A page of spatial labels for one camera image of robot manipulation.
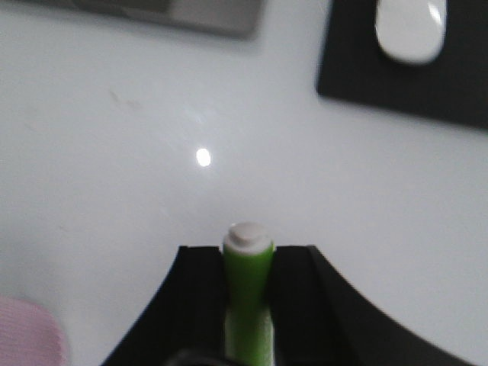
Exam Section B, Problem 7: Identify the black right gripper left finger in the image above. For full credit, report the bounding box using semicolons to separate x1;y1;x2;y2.
103;246;227;365

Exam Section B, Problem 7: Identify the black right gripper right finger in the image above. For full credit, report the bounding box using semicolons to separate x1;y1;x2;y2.
267;246;466;365

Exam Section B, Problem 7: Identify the green highlighter pen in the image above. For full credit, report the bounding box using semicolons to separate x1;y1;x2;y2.
223;222;275;365

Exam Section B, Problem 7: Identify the pink mesh pen holder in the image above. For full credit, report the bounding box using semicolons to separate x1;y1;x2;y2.
1;296;68;365

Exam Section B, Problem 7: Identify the black mouse pad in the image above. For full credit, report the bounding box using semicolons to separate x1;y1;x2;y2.
316;1;487;130

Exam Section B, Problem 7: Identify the white computer mouse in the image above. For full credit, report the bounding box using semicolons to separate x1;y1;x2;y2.
374;0;448;66

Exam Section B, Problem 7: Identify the grey laptop computer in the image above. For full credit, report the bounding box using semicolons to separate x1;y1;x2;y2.
35;0;264;39

